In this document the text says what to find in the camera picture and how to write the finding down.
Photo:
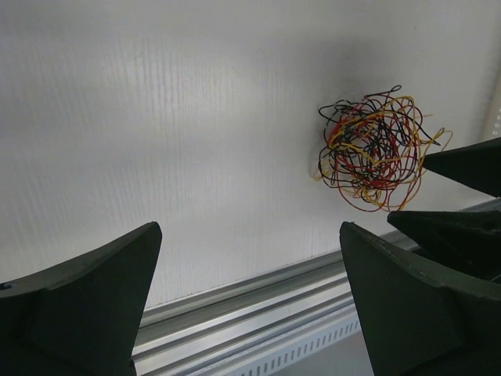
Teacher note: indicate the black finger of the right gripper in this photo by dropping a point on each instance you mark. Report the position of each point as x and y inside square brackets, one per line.
[476, 166]
[468, 242]

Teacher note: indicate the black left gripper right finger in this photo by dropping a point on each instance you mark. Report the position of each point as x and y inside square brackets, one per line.
[417, 316]

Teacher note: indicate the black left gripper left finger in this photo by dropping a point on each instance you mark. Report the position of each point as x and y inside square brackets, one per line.
[82, 316]

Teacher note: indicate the white round-hole basket right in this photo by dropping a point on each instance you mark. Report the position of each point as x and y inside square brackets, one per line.
[493, 118]

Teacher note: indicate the aluminium mounting rail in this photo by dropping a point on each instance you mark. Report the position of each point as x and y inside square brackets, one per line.
[212, 331]

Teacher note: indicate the white slotted cable duct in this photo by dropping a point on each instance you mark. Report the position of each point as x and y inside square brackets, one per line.
[269, 361]

